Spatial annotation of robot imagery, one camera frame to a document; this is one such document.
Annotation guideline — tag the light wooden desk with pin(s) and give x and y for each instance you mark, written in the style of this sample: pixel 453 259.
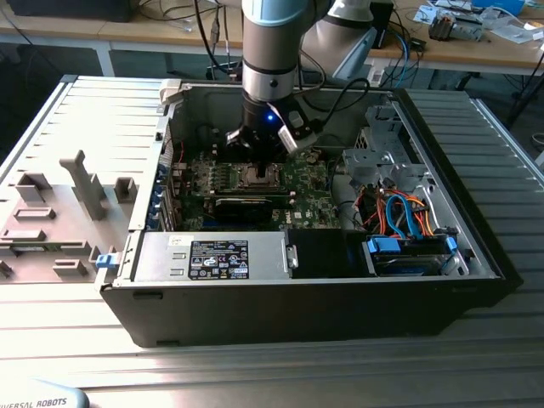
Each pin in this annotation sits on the light wooden desk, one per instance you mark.
pixel 467 53
pixel 140 34

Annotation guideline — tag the black graphics card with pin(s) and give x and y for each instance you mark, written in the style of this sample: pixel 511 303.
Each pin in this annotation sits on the black graphics card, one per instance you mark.
pixel 244 210

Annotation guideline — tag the finned CPU cooler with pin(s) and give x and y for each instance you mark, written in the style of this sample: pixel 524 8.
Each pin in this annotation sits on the finned CPU cooler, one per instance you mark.
pixel 442 27

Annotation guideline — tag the silver power supply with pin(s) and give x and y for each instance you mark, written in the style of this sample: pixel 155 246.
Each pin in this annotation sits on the silver power supply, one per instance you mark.
pixel 161 255

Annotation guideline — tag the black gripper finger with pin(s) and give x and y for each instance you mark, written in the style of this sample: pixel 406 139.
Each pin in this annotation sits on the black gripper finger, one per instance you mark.
pixel 251 146
pixel 280 152

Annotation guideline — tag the silver metal box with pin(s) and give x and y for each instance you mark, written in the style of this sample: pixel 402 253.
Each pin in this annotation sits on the silver metal box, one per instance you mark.
pixel 467 30

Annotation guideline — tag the black monitor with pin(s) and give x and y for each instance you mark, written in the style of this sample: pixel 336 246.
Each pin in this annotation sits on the black monitor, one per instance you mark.
pixel 68 10

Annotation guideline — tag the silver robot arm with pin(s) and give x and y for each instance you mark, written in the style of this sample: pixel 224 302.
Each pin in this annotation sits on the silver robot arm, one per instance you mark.
pixel 268 47

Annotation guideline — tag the metal disk bay cage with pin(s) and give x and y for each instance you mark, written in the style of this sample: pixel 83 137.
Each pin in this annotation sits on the metal disk bay cage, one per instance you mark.
pixel 382 159

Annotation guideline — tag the grey parts rack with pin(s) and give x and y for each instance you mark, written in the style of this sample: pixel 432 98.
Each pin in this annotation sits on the grey parts rack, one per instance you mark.
pixel 91 191

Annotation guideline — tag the CPU socket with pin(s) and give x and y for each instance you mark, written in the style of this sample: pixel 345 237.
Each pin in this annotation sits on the CPU socket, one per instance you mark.
pixel 236 176

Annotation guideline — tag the clear plastic bags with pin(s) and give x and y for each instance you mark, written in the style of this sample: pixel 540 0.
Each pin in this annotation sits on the clear plastic bags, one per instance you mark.
pixel 516 32

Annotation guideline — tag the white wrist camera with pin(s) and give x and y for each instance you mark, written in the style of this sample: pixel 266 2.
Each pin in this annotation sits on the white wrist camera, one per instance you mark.
pixel 297 140

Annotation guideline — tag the black PC case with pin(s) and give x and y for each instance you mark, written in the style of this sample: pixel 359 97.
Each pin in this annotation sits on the black PC case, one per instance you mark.
pixel 276 314

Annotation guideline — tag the small blue plastic clip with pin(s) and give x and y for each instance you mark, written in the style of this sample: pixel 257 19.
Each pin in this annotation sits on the small blue plastic clip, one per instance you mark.
pixel 105 260

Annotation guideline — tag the white plastic case latch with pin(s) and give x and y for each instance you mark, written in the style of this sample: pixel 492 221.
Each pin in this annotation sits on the white plastic case latch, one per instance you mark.
pixel 172 90

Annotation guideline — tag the blue box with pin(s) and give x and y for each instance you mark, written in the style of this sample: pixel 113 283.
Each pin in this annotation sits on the blue box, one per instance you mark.
pixel 497 5

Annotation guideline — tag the hard disk in blue carrier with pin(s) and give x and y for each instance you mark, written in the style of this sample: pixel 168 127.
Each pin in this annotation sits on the hard disk in blue carrier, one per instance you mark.
pixel 384 246

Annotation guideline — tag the silver CPU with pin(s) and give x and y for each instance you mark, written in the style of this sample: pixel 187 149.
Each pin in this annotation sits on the silver CPU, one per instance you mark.
pixel 251 176

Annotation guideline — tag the green motherboard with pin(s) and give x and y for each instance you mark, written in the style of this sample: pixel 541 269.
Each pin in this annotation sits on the green motherboard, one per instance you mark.
pixel 314 195

